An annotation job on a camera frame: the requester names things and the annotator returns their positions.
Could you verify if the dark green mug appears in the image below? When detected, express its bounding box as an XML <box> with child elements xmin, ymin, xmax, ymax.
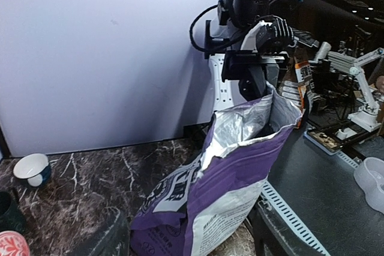
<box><xmin>0</xmin><ymin>187</ymin><xmax>26</xmax><ymax>234</ymax></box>

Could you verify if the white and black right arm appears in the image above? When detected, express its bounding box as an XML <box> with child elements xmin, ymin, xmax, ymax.
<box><xmin>189</xmin><ymin>0</ymin><xmax>292</xmax><ymax>111</ymax></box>

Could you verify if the clear plastic container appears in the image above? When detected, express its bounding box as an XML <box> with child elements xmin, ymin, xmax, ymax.
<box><xmin>353</xmin><ymin>157</ymin><xmax>383</xmax><ymax>213</ymax></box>

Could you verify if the blue and white bowl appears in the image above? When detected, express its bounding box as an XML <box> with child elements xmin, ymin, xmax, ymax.
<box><xmin>13</xmin><ymin>153</ymin><xmax>52</xmax><ymax>188</ymax></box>

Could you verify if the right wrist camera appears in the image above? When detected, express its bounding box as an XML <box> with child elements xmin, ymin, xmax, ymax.
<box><xmin>240</xmin><ymin>15</ymin><xmax>295</xmax><ymax>55</ymax></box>

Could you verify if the purple pet food bag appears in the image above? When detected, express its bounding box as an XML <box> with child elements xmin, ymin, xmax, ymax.
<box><xmin>130</xmin><ymin>85</ymin><xmax>301</xmax><ymax>255</ymax></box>

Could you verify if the red patterned white bowl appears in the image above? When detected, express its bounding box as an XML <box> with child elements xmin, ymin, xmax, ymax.
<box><xmin>1</xmin><ymin>231</ymin><xmax>30</xmax><ymax>256</ymax></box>

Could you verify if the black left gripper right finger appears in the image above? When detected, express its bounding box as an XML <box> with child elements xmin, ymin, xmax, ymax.
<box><xmin>248</xmin><ymin>198</ymin><xmax>315</xmax><ymax>255</ymax></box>

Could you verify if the brown paper bag background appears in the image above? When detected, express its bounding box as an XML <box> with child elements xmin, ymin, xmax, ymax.
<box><xmin>278</xmin><ymin>47</ymin><xmax>314</xmax><ymax>129</ymax></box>

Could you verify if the white slotted cable duct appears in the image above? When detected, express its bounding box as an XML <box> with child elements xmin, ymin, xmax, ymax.
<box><xmin>262</xmin><ymin>181</ymin><xmax>329</xmax><ymax>255</ymax></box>

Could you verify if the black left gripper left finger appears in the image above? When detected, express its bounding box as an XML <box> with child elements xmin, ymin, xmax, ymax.
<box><xmin>71</xmin><ymin>209</ymin><xmax>130</xmax><ymax>256</ymax></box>

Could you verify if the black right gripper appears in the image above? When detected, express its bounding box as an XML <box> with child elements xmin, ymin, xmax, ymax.
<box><xmin>221</xmin><ymin>52</ymin><xmax>285</xmax><ymax>101</ymax></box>

